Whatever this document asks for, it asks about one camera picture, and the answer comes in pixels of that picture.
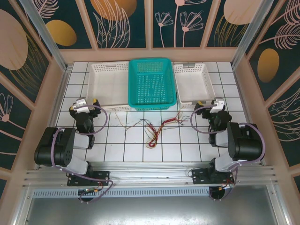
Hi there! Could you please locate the dark red wire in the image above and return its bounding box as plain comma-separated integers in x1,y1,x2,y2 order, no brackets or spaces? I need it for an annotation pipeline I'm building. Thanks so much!
144,123,158,149

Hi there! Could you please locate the aluminium side rail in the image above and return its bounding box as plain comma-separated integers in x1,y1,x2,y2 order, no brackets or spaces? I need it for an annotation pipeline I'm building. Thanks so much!
232,67,267,165
48,67,71,141

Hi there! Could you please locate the yellow wire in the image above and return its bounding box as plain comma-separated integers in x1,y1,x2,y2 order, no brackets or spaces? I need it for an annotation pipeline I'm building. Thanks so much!
147,126,164,149

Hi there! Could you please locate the thin tan wire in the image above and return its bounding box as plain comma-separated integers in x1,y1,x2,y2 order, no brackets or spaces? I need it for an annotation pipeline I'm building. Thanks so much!
114,111,141,132

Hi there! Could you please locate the slotted grey cable duct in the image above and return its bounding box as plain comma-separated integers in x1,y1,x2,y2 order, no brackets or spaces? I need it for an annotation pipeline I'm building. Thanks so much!
32,188,211,197

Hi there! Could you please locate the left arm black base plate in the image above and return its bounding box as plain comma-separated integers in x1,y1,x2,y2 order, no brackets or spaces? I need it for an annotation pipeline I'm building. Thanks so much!
67,170,111,187

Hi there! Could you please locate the small white plastic basket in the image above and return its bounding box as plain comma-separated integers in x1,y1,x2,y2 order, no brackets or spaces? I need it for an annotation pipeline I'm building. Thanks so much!
172,61,216,110

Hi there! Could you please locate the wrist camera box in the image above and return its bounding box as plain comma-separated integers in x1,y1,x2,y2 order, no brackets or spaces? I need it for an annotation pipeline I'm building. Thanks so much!
209,98,225,114
71,98,90,113

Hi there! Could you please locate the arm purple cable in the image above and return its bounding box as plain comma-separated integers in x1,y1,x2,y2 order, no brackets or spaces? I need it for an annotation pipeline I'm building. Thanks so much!
190,105,267,202
52,105,115,204

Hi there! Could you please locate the aluminium mounting rail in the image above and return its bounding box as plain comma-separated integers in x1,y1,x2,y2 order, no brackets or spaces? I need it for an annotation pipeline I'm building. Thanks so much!
22,160,278,188

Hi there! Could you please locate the aluminium frame post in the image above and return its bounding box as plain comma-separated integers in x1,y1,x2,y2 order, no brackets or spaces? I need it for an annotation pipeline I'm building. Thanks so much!
20,0,70,72
231,0,275,68

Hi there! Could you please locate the teal plastic basket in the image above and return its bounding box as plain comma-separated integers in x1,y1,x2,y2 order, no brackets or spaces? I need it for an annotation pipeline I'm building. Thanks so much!
127,58,178,112

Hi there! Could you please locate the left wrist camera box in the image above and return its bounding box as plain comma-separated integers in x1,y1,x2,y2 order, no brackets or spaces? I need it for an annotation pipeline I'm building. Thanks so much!
71,98,90,113

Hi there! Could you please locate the black round cable port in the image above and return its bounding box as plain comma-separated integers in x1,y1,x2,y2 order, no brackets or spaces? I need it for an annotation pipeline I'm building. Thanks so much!
78,189,100,204
209,186,232,202

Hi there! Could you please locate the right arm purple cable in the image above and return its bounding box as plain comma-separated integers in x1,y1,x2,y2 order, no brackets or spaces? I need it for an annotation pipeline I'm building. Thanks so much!
190,105,267,202

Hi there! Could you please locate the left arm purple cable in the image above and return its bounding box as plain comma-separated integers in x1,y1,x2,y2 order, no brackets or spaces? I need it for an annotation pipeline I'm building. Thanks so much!
52,105,115,204

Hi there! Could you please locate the large white plastic basket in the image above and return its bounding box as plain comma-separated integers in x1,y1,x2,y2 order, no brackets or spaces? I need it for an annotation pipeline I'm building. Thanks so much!
86,61,132,113

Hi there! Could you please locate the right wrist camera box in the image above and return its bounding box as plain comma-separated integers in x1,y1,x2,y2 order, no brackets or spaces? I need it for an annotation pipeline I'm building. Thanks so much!
209,98,225,114

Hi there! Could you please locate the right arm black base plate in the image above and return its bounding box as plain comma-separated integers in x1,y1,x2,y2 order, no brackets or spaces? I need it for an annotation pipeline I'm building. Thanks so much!
191,168,235,186

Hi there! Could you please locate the grey metal sheet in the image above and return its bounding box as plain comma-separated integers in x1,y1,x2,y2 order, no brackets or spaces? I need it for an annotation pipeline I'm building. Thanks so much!
14,196,289,225

